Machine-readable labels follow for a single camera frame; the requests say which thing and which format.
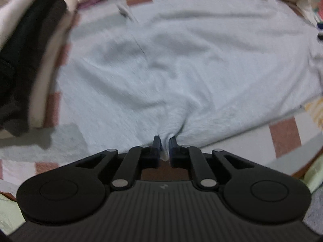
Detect light green cloth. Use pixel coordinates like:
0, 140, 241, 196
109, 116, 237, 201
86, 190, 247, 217
304, 161, 323, 194
0, 193, 26, 236

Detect checked pastel blanket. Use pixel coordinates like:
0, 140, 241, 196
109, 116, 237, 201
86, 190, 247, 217
0, 0, 323, 202

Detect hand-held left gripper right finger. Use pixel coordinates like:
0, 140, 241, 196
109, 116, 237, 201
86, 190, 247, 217
169, 136, 255, 190

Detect black folded cloth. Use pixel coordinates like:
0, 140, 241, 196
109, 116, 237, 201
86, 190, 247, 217
0, 0, 68, 137

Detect white folded cloth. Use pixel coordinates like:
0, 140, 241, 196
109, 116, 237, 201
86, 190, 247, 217
0, 0, 81, 139

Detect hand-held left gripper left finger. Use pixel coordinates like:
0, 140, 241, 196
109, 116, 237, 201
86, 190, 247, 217
75, 135, 162, 190

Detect light grey t-shirt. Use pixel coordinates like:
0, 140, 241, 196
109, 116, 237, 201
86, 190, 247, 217
54, 0, 323, 162

